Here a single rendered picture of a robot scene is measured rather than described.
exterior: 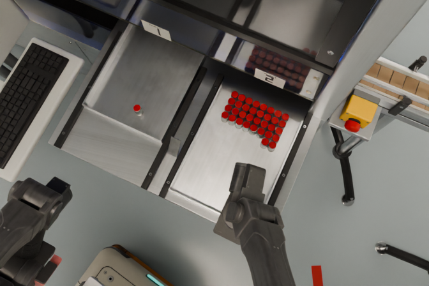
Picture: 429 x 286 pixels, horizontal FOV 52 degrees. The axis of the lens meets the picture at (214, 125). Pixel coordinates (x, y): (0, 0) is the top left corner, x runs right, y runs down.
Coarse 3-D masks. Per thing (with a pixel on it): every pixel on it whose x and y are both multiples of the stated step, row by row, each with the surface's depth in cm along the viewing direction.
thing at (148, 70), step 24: (120, 48) 136; (144, 48) 136; (168, 48) 136; (120, 72) 134; (144, 72) 134; (168, 72) 134; (192, 72) 133; (96, 96) 132; (120, 96) 132; (144, 96) 132; (168, 96) 132; (120, 120) 130; (144, 120) 130; (168, 120) 130
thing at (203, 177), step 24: (216, 96) 128; (216, 120) 129; (288, 120) 129; (192, 144) 124; (216, 144) 127; (240, 144) 127; (288, 144) 127; (192, 168) 126; (216, 168) 126; (264, 168) 125; (192, 192) 124; (216, 192) 124; (264, 192) 124
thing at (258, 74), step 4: (256, 68) 115; (256, 72) 118; (260, 72) 116; (264, 72) 115; (256, 76) 120; (260, 76) 119; (264, 76) 117; (272, 76) 115; (264, 80) 120; (276, 80) 117; (280, 80) 115; (284, 80) 114; (276, 84) 119; (280, 84) 118
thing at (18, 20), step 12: (0, 0) 130; (12, 0) 135; (0, 12) 132; (12, 12) 137; (0, 24) 134; (12, 24) 139; (24, 24) 145; (0, 36) 137; (12, 36) 142; (0, 48) 139; (0, 60) 141
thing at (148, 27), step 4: (144, 24) 122; (148, 24) 120; (152, 24) 119; (144, 28) 124; (148, 28) 123; (152, 28) 122; (156, 28) 120; (160, 28) 119; (152, 32) 124; (156, 32) 123; (160, 32) 122; (164, 32) 120; (168, 32) 119; (160, 36) 125; (164, 36) 123; (168, 36) 122
